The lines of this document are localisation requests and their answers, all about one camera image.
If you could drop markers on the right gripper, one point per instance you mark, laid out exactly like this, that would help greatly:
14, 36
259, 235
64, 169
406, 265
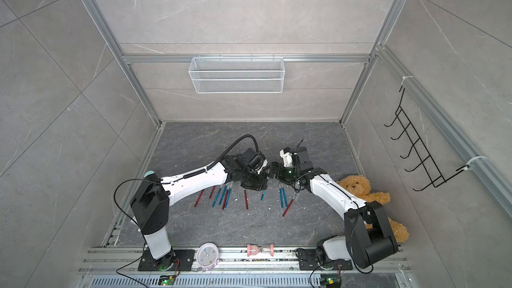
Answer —
280, 174

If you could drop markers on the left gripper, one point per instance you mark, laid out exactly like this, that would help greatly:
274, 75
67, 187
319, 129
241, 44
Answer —
261, 186

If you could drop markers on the red carving knife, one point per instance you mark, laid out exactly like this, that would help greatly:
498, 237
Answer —
226, 198
212, 191
199, 198
289, 205
246, 200

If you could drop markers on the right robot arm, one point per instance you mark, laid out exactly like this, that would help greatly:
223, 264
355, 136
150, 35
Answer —
368, 236

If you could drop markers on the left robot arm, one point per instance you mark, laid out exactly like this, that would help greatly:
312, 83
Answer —
155, 195

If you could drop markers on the pink hourglass timer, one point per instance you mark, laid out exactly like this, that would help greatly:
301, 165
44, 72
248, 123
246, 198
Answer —
253, 250

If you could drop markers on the teal hourglass timer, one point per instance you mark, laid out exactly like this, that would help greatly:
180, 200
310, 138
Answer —
149, 173

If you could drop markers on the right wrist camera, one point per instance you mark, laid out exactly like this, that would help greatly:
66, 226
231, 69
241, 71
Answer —
287, 157

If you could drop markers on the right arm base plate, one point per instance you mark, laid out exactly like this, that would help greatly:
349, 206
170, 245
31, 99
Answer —
310, 259

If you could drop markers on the white wire mesh basket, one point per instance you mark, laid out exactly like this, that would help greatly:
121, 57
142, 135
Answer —
211, 75

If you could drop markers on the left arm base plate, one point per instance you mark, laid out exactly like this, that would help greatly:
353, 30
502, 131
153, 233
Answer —
181, 259

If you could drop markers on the black wire hook rack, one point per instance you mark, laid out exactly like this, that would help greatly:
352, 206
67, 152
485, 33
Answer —
418, 147

